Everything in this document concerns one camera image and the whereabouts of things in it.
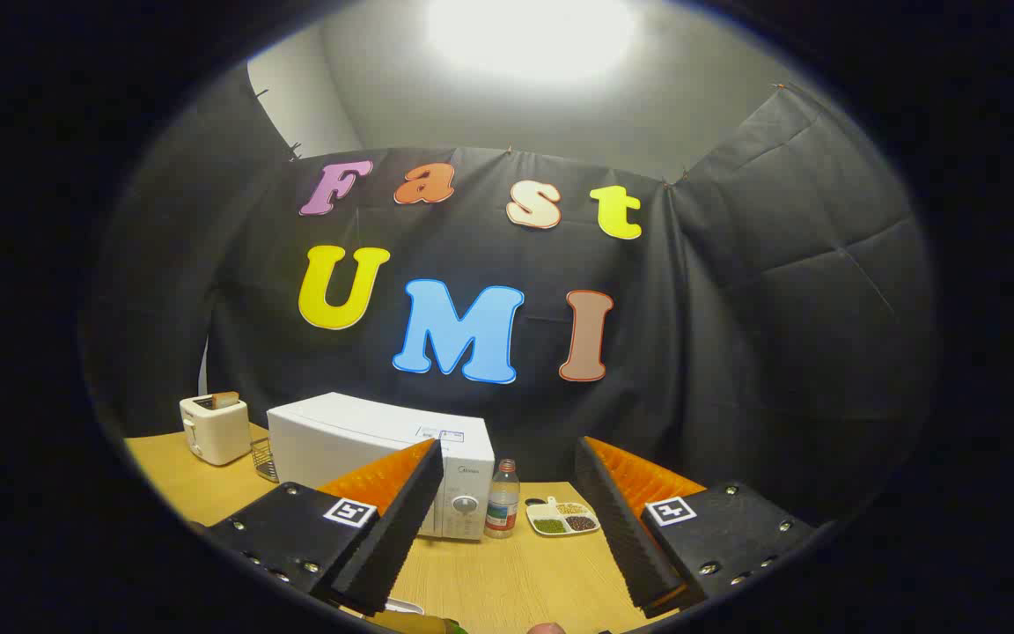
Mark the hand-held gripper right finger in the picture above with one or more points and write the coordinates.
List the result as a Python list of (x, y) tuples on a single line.
[(617, 528)]

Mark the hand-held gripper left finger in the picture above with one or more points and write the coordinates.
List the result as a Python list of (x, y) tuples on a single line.
[(393, 546)]

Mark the white microwave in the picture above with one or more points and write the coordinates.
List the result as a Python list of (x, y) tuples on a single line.
[(340, 431)]

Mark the white divided dish of beans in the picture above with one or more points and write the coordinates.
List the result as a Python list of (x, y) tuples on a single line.
[(564, 519)]

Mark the clear plastic water bottle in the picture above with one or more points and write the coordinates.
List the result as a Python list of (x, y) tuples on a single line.
[(502, 502)]

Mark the white toaster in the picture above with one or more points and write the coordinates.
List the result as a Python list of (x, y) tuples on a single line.
[(216, 431)]

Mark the toast slice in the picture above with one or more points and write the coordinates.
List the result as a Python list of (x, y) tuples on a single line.
[(225, 400)]

